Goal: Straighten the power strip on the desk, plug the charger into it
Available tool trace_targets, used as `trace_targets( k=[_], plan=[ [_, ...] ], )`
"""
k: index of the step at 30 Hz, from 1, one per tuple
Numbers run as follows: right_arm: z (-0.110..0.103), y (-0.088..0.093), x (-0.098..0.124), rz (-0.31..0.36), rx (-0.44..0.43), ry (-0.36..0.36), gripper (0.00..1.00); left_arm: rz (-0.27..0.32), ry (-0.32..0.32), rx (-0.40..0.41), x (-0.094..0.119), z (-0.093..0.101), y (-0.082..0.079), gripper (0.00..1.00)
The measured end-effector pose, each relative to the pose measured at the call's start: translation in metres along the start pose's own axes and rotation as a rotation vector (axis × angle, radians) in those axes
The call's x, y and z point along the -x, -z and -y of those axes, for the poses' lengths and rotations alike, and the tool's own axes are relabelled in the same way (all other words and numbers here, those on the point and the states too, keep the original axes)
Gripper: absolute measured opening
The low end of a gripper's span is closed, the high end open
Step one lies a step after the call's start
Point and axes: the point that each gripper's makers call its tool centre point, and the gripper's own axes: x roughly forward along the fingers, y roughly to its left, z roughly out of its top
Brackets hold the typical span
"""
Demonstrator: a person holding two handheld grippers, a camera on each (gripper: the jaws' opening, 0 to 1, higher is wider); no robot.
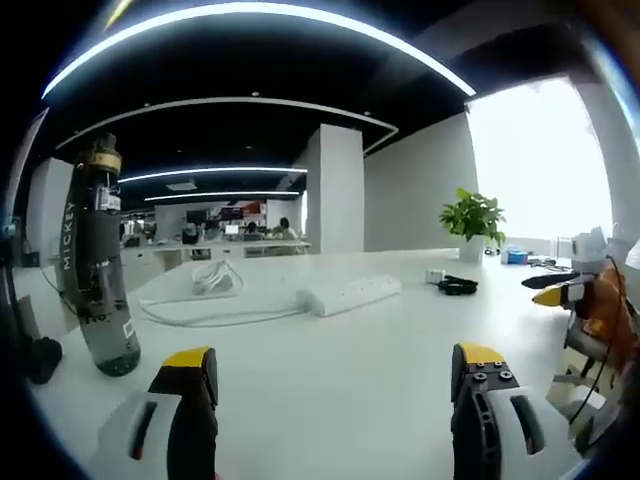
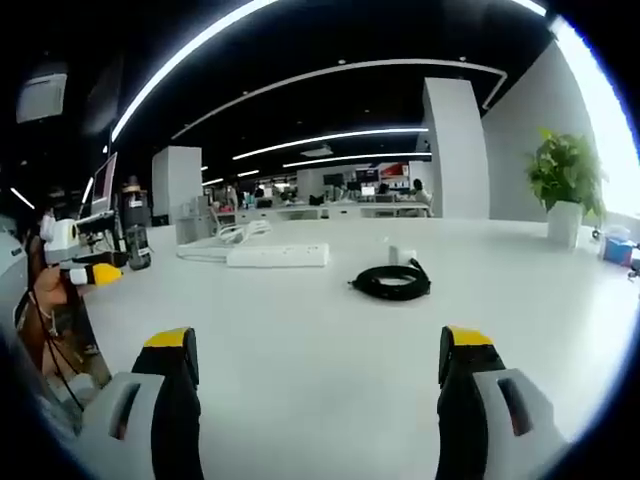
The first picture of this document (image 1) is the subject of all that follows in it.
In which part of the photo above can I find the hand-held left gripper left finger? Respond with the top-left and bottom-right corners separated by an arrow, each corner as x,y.
97,346 -> 220,480

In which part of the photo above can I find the blue box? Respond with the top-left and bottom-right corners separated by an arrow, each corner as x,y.
502,244 -> 532,266

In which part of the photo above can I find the grey office chair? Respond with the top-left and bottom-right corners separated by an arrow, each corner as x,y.
548,317 -> 626,401

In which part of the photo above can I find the black rounded object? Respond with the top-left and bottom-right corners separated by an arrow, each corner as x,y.
23,337 -> 64,386

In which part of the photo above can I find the white power strip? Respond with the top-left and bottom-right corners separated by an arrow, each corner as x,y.
296,273 -> 403,318

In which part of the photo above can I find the black coiled cable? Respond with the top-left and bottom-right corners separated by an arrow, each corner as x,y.
438,274 -> 479,297

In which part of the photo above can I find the long ceiling light strip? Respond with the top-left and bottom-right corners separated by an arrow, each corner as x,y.
41,1 -> 477,100

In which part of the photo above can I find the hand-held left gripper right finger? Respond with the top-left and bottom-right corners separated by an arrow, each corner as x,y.
449,342 -> 584,480

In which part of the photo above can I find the white power strip cable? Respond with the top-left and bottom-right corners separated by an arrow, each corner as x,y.
138,295 -> 307,327

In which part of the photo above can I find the potted green plant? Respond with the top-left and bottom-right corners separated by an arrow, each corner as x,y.
438,187 -> 507,264

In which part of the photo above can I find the white desk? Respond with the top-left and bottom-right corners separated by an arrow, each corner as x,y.
14,247 -> 601,480

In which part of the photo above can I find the black water bottle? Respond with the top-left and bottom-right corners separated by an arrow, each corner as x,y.
56,132 -> 142,377

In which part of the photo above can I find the white charger with cable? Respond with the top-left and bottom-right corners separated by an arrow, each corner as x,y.
191,259 -> 247,297

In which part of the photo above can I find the white office counter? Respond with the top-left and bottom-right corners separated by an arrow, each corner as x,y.
121,238 -> 312,290

